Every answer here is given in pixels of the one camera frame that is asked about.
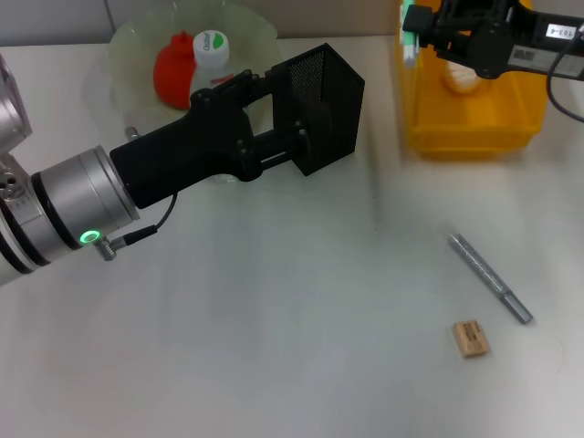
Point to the mint green pen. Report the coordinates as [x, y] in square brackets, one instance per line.
[409, 50]

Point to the pale green glass fruit plate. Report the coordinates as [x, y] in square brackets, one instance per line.
[132, 50]

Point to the tan eraser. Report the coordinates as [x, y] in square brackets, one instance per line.
[472, 340]

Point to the red orange toy fruit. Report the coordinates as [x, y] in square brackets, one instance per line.
[173, 73]

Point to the black mesh pen holder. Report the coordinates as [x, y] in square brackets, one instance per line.
[333, 77]

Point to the yellow plastic bin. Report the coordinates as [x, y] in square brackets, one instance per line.
[479, 123]

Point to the white paper ball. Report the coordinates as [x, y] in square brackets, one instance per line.
[461, 80]

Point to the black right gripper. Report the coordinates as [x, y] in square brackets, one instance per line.
[515, 41]

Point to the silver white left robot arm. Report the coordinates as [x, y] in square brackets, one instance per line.
[50, 205]

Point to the clear green-label water bottle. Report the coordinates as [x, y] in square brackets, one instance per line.
[210, 50]

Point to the grey glitter pen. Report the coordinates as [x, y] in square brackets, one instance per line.
[488, 276]

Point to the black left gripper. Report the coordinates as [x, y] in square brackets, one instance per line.
[182, 150]

